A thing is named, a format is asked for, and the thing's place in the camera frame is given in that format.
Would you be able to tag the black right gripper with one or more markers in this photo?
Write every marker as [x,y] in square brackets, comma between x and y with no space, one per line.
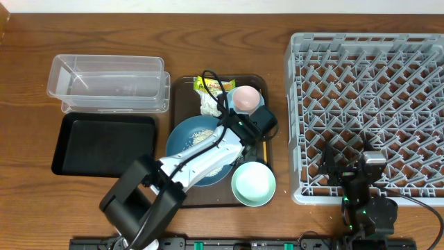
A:
[329,165]

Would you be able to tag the white tissue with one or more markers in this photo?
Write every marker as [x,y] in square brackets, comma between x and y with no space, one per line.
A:
[208,106]

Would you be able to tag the mint green bowl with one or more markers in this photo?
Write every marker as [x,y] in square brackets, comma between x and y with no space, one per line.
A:
[253,184]

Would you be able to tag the white rice pile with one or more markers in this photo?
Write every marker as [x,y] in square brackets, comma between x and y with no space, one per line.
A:
[199,137]

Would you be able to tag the yellow green snack wrapper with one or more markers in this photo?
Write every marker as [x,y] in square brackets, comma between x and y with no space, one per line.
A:
[212,85]

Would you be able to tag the dark blue plate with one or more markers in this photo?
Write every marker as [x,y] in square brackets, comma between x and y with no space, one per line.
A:
[179,140]

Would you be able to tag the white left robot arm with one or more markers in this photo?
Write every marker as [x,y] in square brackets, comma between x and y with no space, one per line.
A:
[147,196]

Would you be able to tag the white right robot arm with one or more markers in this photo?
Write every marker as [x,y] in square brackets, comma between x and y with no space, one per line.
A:
[368,216]

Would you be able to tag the grey plastic dishwasher rack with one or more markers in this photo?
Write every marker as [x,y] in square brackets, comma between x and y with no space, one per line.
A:
[344,89]

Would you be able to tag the clear plastic waste bin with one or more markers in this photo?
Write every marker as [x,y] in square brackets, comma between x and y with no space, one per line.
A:
[109,84]

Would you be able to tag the wooden chopstick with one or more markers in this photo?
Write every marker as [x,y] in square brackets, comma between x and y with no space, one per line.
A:
[265,157]

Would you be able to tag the pink cup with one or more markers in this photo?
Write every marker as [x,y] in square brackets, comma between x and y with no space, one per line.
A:
[246,99]

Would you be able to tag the light blue saucer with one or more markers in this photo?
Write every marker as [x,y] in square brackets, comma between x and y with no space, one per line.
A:
[231,104]

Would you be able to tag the brown plastic serving tray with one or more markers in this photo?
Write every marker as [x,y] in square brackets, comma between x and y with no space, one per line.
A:
[185,103]

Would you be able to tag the black rectangular tray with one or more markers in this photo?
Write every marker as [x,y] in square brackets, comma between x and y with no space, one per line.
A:
[101,145]

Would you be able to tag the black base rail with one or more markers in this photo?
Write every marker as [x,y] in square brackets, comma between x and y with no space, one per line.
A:
[178,243]

